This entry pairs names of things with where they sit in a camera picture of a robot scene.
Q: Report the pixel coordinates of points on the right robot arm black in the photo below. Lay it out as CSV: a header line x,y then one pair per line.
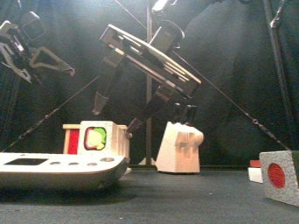
x,y
183,17

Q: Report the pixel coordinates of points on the speckled cube with green picture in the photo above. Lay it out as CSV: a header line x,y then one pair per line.
x,y
111,137

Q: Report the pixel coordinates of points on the white toy knife block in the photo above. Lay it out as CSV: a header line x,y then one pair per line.
x,y
176,154

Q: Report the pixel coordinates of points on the wooden crate with red panel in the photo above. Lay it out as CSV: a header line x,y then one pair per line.
x,y
72,141

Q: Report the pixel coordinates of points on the white toy scale with buttons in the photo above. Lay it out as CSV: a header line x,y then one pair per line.
x,y
57,172

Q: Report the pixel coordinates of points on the small red and white block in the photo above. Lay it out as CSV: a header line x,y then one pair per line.
x,y
255,173

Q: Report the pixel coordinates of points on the speckled cube with red circle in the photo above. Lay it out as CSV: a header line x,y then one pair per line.
x,y
278,178

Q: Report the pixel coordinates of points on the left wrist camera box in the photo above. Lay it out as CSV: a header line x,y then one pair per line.
x,y
32,26

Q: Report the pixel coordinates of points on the thin vertical frame pole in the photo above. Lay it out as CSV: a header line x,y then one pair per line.
x,y
148,140

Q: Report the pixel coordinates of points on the thick dark frame pole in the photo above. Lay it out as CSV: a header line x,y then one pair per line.
x,y
280,87

